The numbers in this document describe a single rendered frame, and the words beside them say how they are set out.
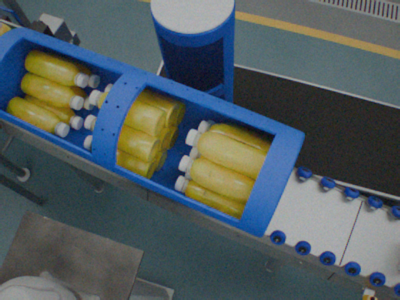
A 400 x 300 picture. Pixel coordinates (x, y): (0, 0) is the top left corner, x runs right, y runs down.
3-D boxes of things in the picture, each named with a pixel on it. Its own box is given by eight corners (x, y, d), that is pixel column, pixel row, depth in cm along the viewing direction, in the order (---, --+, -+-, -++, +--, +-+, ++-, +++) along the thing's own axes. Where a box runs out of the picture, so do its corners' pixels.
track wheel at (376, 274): (388, 280, 103) (388, 274, 104) (373, 273, 104) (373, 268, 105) (381, 290, 105) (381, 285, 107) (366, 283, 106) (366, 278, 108)
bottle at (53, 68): (31, 46, 116) (80, 64, 113) (43, 53, 123) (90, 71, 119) (21, 67, 116) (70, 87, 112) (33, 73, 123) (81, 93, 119)
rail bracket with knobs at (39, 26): (45, 60, 144) (34, 44, 135) (31, 54, 146) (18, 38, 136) (59, 38, 147) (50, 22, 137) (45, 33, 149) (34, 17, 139)
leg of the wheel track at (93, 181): (101, 194, 219) (58, 155, 160) (92, 190, 220) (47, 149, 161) (106, 185, 220) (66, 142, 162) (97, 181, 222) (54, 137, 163)
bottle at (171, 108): (173, 102, 106) (112, 78, 110) (163, 128, 107) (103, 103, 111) (181, 104, 113) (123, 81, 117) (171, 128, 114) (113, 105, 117)
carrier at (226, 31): (171, 98, 220) (186, 146, 210) (141, -17, 138) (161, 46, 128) (222, 82, 221) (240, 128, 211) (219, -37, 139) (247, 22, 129)
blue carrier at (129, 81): (256, 247, 111) (270, 224, 85) (6, 129, 129) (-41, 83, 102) (293, 158, 121) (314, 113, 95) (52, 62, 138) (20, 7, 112)
